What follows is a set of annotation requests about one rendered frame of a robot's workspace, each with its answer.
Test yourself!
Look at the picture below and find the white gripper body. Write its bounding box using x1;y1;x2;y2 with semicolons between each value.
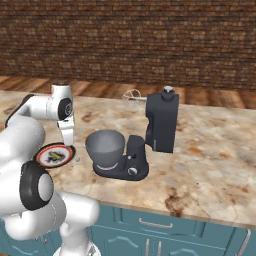
60;123;76;148

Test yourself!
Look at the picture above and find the grey mixer bowl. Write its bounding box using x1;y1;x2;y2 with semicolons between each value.
84;129;126;170

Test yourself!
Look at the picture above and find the dark grey stand mixer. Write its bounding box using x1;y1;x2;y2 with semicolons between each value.
84;85;181;182

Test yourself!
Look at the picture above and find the red rimmed round plate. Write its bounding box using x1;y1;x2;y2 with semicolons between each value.
33;142;77;170

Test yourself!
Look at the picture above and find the silver whisk attachment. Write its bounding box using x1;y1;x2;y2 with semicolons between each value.
121;89;148;108

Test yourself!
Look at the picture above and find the teal cupboard door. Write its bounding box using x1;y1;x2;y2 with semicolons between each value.
229;226;256;256
152;234;234;256
89;225;154;256
0;218;64;256

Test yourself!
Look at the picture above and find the teal drawer front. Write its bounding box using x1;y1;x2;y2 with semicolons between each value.
113;206;208;239

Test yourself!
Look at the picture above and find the silver drawer handle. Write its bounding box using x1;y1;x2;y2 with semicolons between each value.
138;217;175;230

